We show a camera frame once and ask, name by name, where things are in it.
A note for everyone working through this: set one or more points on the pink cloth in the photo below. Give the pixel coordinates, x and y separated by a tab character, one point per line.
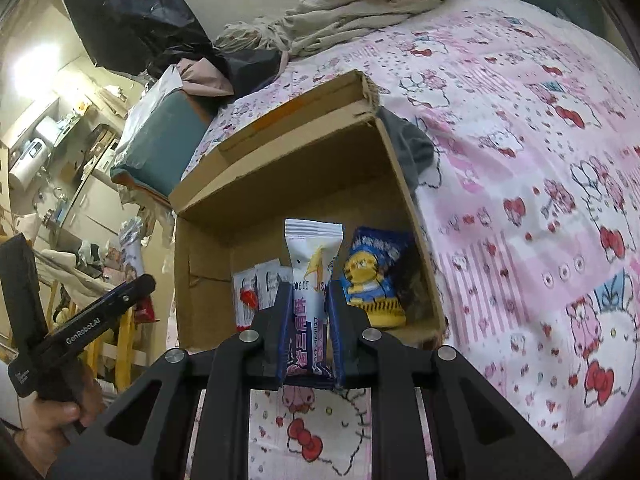
205	77

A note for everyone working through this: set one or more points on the black plastic bag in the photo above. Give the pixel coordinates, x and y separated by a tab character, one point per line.
135	15

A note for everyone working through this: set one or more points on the white appliance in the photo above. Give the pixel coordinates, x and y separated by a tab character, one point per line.
30	160

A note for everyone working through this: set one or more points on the teal cushion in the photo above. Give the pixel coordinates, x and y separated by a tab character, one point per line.
155	145

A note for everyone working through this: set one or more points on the pink cartoon printed bedsheet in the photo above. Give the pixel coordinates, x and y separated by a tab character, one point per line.
525	160

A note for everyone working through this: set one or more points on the white plastic bag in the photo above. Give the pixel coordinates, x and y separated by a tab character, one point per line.
155	95

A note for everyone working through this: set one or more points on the white purple snack packet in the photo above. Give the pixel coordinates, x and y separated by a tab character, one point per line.
312	280

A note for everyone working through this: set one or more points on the yellow wooden rack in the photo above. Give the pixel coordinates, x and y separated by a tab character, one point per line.
125	355

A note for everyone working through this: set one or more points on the grey cloth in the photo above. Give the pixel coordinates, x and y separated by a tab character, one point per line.
415	145

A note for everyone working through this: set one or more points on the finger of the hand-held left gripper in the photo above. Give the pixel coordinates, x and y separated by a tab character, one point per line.
110	305

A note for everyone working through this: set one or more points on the person's left hand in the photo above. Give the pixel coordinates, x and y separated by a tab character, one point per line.
55	425

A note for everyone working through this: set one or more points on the white red snack packet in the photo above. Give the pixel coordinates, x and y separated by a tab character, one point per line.
270	280
245	305

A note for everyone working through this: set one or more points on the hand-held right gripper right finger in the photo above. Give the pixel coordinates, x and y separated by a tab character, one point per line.
334	331

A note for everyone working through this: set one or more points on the blue tiger snack packet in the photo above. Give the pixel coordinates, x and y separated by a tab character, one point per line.
372	280

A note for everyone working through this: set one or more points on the dark brown snack packet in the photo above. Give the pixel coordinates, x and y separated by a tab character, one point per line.
418	285

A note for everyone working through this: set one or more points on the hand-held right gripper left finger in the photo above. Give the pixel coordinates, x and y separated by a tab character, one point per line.
286	331

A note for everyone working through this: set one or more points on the brown cardboard box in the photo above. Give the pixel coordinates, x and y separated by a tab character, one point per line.
310	175

